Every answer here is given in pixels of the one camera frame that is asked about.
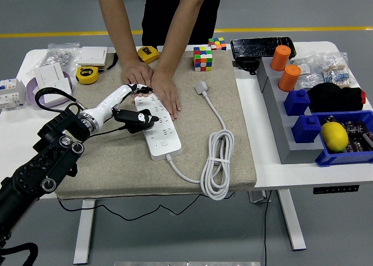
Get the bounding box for purple bowl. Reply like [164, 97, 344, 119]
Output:
[26, 72, 73, 109]

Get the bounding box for white wall switch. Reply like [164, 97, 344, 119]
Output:
[77, 46, 108, 68]

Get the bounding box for yellow lemon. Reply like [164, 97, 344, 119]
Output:
[320, 122, 350, 154]

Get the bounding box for plastic bag of screws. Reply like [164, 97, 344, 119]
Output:
[27, 42, 81, 76]

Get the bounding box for blue plastic bin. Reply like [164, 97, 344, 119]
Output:
[315, 110, 373, 168]

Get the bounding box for yellow tape measure with strap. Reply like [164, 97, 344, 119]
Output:
[75, 53, 119, 86]

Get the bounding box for dark capacitors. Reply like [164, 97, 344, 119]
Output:
[325, 115, 373, 155]

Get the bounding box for black cloth bundle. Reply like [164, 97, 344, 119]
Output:
[307, 82, 367, 113]

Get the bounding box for clear plastic bag of parts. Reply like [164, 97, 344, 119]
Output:
[290, 56, 324, 89]

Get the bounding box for black plug with cord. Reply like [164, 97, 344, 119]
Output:
[58, 119, 208, 222]

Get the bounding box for large colourful puzzle cube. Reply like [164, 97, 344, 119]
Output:
[193, 46, 213, 72]

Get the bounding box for small colourful puzzle cube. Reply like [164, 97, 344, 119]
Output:
[207, 37, 227, 51]

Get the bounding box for white circuit breaker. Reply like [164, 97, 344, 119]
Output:
[0, 78, 27, 111]

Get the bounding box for person's body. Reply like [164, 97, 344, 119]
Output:
[141, 0, 225, 47]

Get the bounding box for white blank switch panel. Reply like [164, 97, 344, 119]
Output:
[33, 62, 65, 88]

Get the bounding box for white power strip with cord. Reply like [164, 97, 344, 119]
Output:
[134, 80, 235, 201]

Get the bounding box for grey-brown mat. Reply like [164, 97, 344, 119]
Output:
[55, 49, 258, 200]

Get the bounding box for white table leg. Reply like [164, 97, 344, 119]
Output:
[72, 200, 96, 265]
[276, 189, 307, 251]

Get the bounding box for white socket panel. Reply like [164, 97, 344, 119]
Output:
[43, 79, 73, 104]

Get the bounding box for orange cylinder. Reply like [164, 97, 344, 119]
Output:
[278, 64, 302, 93]
[270, 45, 292, 72]

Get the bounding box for black table control panel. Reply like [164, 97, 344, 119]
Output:
[313, 185, 360, 195]

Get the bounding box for person's left hand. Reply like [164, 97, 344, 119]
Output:
[150, 70, 182, 121]

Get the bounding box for person's right hand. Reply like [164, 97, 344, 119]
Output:
[121, 59, 154, 98]

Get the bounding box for white and black robot left hand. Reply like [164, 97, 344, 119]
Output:
[84, 83, 160, 127]

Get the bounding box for plastic bag of resistors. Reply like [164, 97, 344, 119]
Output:
[313, 52, 359, 89]

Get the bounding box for black hanging cable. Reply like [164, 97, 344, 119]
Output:
[263, 190, 272, 266]

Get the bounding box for grey stepped block holder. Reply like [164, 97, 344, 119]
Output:
[256, 57, 325, 165]

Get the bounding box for metal bracket under table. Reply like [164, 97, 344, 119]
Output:
[247, 190, 272, 204]

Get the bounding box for blue block with knob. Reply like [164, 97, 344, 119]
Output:
[291, 114, 322, 144]
[283, 89, 311, 117]

